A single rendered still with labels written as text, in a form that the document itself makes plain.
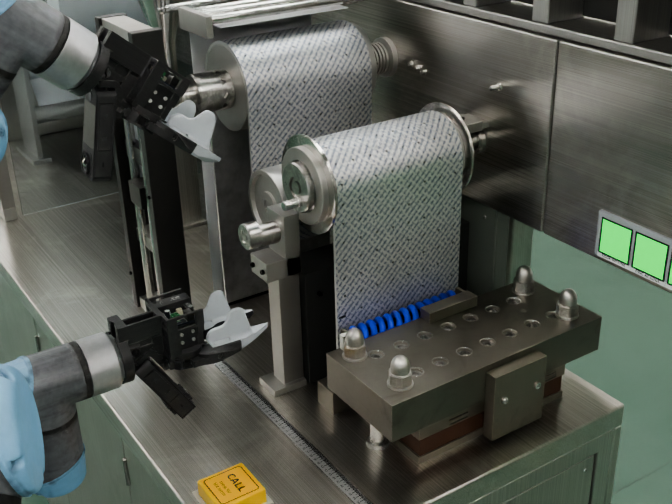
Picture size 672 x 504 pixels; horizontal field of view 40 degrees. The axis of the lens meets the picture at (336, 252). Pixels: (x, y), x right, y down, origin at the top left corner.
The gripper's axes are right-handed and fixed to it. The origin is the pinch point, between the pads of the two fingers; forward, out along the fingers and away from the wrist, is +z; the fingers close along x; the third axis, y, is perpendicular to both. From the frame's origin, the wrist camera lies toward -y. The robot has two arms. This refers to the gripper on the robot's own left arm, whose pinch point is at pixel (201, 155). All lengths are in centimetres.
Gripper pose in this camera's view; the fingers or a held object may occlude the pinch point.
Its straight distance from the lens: 122.4
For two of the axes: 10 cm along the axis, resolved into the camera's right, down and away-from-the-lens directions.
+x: -5.5, -3.6, 7.5
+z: 6.6, 3.7, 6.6
